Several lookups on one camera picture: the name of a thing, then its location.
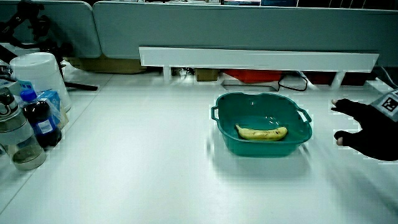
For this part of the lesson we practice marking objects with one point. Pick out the white plastic bucket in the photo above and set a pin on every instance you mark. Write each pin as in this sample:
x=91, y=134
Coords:
x=38, y=70

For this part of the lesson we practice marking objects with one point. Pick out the yellow banana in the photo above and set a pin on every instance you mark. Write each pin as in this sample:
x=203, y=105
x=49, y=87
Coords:
x=262, y=134

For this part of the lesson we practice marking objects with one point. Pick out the orange box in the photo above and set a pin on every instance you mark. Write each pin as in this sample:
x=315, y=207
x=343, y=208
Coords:
x=253, y=75

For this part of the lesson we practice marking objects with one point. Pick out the clear water bottle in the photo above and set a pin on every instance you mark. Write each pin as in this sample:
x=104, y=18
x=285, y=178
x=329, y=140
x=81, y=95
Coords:
x=18, y=137

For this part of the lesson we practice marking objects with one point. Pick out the brown cardboard box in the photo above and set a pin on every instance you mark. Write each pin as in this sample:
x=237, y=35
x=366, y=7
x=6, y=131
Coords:
x=105, y=64

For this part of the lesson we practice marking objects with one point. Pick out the black camera stand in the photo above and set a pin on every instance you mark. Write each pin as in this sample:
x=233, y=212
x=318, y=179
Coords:
x=29, y=15

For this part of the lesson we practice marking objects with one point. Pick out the green plastic basin plate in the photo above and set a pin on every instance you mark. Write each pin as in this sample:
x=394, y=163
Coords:
x=264, y=105

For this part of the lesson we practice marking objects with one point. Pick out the dark soda bottle blue cap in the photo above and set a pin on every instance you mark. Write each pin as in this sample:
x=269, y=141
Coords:
x=40, y=119

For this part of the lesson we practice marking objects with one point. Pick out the person's right hand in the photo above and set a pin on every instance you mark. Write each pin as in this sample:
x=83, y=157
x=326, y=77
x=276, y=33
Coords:
x=374, y=137

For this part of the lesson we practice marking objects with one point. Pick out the white desk shelf riser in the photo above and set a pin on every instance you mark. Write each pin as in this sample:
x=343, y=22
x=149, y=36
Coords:
x=248, y=58

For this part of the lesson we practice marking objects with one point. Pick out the dark red box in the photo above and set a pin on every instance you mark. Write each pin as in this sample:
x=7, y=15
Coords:
x=320, y=77

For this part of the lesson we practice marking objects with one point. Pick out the small brown box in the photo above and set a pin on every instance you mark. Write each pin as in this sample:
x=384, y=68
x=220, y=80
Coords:
x=206, y=74

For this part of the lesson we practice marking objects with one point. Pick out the grey desk partition panel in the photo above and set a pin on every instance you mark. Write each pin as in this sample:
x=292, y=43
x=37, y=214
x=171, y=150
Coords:
x=233, y=28
x=71, y=28

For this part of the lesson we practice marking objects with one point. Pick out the blue tissue pack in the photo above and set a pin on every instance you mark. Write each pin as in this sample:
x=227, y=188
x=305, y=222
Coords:
x=53, y=98

